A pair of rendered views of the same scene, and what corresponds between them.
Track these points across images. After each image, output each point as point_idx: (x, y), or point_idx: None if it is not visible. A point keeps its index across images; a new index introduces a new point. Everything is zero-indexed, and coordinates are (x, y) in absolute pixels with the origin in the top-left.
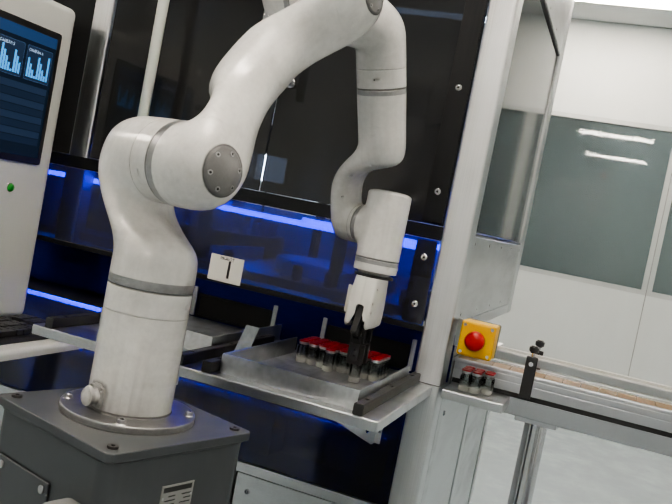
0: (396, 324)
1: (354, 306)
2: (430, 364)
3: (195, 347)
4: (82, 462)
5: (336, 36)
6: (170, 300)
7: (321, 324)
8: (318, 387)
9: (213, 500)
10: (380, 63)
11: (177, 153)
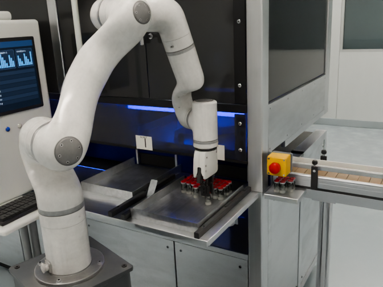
0: (233, 162)
1: (196, 168)
2: (255, 181)
3: (125, 197)
4: None
5: (126, 42)
6: (67, 217)
7: None
8: (177, 222)
9: None
10: (171, 37)
11: (40, 149)
